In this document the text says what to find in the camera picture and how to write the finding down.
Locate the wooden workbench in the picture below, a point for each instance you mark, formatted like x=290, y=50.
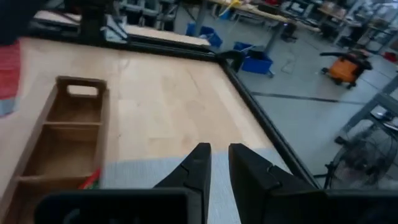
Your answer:
x=264, y=14

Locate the blue plastic bin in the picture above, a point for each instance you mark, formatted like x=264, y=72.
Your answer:
x=256, y=63
x=211, y=35

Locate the black floor fan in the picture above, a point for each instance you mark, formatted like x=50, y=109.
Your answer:
x=367, y=155

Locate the grey woven placemat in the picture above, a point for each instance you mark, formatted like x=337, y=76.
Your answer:
x=140, y=174

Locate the orange shop vacuum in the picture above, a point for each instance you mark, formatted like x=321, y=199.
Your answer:
x=343, y=70

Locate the neighbouring wooden table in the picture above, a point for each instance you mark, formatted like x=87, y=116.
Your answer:
x=161, y=34

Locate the grey metal desk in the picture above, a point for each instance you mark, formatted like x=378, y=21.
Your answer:
x=363, y=112

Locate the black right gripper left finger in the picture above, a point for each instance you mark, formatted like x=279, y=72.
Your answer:
x=196, y=174

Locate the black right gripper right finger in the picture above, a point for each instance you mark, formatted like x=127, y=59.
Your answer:
x=264, y=193

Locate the wooden tea organizer box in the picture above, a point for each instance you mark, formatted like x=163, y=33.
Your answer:
x=62, y=155

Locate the red tea packet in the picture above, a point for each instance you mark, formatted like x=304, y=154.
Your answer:
x=7, y=71
x=91, y=180

